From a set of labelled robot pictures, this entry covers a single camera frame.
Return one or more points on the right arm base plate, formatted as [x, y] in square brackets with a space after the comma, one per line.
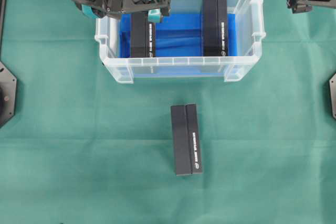
[332, 86]

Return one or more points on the black camera box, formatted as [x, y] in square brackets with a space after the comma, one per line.
[186, 140]
[143, 37]
[214, 28]

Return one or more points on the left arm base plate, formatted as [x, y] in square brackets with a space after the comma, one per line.
[8, 94]

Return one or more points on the clear plastic storage case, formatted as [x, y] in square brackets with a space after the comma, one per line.
[250, 32]

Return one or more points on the black frame rail left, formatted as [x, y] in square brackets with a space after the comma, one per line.
[2, 17]

